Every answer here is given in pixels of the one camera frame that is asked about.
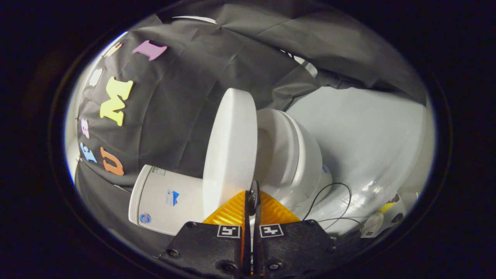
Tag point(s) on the black backdrop cloth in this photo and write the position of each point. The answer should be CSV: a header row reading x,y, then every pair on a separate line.
x,y
178,100

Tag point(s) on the white toilet tank lid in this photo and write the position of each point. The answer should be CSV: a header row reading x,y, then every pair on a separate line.
x,y
135,201

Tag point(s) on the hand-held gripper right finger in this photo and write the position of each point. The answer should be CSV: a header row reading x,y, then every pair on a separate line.
x,y
294,244

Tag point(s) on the small black lid tab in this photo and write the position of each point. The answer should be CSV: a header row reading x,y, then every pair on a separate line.
x,y
253,195

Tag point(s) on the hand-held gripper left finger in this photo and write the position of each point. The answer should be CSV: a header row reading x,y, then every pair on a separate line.
x,y
209,248

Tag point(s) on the white toilet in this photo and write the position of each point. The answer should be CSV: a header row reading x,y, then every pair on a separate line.
x,y
294,159

